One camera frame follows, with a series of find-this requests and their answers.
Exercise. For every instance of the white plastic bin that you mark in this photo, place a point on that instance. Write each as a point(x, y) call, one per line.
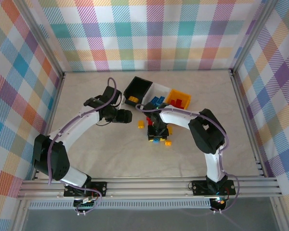
point(160, 90)

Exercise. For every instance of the red lego brick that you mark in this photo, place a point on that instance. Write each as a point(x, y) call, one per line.
point(148, 118)
point(174, 103)
point(149, 123)
point(178, 100)
point(182, 105)

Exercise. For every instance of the black plastic bin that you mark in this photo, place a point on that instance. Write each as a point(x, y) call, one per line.
point(139, 87)

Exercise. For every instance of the aluminium table edge rail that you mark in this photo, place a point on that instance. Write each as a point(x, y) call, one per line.
point(239, 96)
point(54, 101)

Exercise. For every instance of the blue lego brick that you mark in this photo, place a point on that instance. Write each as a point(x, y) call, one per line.
point(154, 100)
point(161, 99)
point(156, 141)

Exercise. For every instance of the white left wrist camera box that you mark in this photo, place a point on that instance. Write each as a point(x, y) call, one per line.
point(120, 99)

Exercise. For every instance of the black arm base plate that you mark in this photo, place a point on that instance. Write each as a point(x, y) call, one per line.
point(104, 186)
point(200, 187)

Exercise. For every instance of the long yellow lego brick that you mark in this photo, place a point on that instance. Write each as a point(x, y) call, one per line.
point(133, 98)

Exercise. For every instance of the yellow plastic bin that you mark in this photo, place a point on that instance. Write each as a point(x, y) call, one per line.
point(177, 93)

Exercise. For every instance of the aluminium frame post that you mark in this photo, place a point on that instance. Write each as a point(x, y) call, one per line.
point(251, 36)
point(40, 36)

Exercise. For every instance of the aluminium frame leg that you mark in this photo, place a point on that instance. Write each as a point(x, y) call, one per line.
point(20, 216)
point(279, 216)

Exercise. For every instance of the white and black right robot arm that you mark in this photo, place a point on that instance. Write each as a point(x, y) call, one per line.
point(178, 119)

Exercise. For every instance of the small yellow lego brick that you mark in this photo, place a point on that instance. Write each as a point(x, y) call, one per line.
point(168, 143)

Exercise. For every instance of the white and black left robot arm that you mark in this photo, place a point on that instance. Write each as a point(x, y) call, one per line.
point(72, 125)

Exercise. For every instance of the wide aluminium mounting rail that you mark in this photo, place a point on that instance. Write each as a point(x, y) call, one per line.
point(147, 187)

